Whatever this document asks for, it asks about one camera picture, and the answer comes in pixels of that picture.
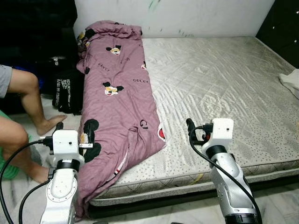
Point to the grey quilted mattress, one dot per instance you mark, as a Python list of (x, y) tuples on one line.
[(219, 84)]

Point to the white pillow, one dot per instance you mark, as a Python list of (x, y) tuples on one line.
[(290, 83)]

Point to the pink cartoon print blanket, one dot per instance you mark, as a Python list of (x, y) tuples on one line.
[(121, 107)]

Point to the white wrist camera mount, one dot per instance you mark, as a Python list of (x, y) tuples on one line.
[(64, 142), (222, 129)]

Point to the black tufted headboard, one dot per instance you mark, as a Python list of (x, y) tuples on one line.
[(282, 28)]

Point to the blue cloth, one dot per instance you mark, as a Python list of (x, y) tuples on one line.
[(43, 84)]

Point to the green plastic stool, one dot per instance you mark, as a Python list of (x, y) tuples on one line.
[(7, 163)]

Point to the person in grey shorts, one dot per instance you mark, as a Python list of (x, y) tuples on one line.
[(28, 91)]

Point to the black clothes pile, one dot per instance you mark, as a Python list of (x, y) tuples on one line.
[(37, 28)]

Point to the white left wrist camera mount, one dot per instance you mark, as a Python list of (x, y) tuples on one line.
[(64, 142)]

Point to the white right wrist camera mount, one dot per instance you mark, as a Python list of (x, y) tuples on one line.
[(222, 129)]

